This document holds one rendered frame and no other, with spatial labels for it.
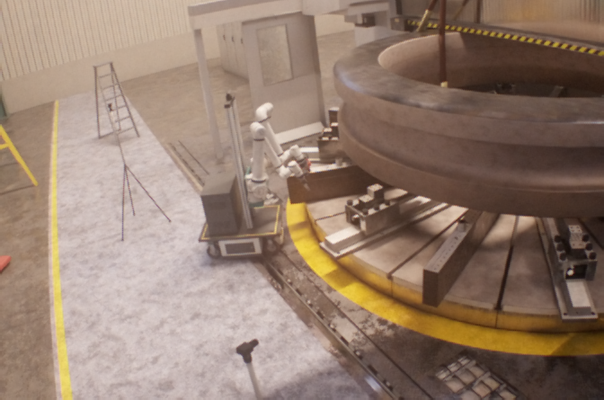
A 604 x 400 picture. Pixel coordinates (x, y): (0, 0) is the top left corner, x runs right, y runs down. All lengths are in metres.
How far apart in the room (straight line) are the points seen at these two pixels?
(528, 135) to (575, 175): 0.63
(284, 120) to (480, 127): 5.30
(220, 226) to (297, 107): 3.97
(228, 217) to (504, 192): 2.92
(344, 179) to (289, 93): 3.24
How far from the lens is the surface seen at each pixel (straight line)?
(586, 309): 4.20
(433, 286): 4.09
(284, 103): 8.81
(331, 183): 5.93
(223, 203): 5.38
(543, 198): 4.34
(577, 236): 4.37
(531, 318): 4.42
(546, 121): 4.08
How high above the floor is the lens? 3.08
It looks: 24 degrees down
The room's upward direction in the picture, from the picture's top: 7 degrees counter-clockwise
